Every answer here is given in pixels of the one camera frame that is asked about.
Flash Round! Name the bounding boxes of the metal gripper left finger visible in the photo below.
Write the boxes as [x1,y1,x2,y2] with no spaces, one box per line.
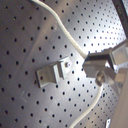
[83,46,128,75]

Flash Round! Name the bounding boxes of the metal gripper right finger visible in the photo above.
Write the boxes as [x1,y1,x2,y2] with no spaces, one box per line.
[95,68,126,89]

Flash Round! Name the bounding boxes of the white cable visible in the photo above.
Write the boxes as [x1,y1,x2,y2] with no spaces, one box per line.
[29,0,105,128]

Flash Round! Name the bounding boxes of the metal cable clip bracket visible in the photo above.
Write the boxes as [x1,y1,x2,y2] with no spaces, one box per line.
[36,57,72,88]

